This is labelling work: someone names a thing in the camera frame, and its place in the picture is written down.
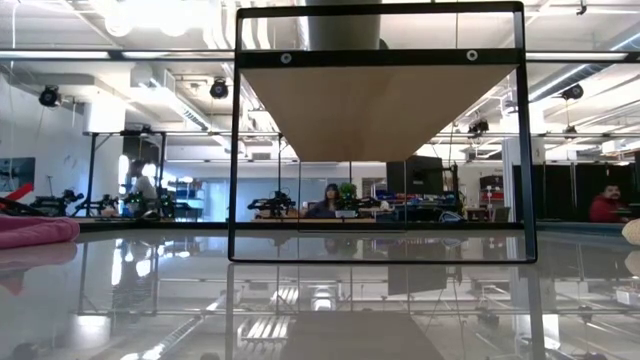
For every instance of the black background robot arm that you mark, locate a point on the black background robot arm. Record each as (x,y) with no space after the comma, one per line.
(272,204)
(102,205)
(55,202)
(370,204)

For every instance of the black metal wooden-top shelf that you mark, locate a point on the black metal wooden-top shelf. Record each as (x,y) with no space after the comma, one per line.
(370,115)

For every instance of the person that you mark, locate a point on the person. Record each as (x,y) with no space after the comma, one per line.
(606,206)
(143,187)
(327,205)

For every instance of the green potted plant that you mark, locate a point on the green potted plant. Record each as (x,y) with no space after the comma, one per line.
(348,190)

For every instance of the large black monitor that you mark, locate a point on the large black monitor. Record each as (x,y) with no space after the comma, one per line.
(415,175)

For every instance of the black ceiling spotlight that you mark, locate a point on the black ceiling spotlight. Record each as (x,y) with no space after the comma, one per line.
(573,92)
(219,89)
(49,96)
(479,127)

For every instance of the black partition curtain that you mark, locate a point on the black partition curtain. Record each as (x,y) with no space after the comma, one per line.
(565,192)

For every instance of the pink cloth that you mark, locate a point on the pink cloth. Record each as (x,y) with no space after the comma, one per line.
(35,231)

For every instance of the red flat bar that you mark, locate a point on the red flat bar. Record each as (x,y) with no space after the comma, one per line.
(20,192)

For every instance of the cream rounded object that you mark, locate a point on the cream rounded object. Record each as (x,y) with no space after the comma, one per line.
(633,232)

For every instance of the black table edge rail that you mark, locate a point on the black table edge rail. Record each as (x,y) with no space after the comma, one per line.
(200,226)

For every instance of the black metal rig frame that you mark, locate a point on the black metal rig frame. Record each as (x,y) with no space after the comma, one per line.
(91,170)

